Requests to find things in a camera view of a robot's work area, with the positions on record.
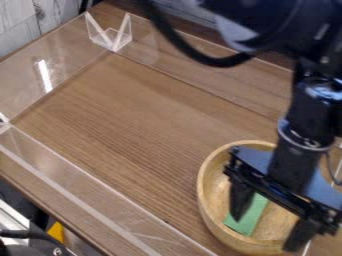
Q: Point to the brown wooden bowl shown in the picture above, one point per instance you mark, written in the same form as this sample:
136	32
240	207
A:
272	226

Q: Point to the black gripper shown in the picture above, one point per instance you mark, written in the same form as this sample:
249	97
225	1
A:
287	177

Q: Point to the yellow and black equipment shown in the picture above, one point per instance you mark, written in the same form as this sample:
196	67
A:
50	242

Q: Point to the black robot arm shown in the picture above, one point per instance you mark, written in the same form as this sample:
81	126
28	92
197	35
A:
304	30

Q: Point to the clear acrylic corner bracket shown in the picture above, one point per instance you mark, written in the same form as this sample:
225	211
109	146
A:
113	39

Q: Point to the green rectangular block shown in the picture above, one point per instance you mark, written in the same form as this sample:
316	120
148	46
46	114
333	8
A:
247	225

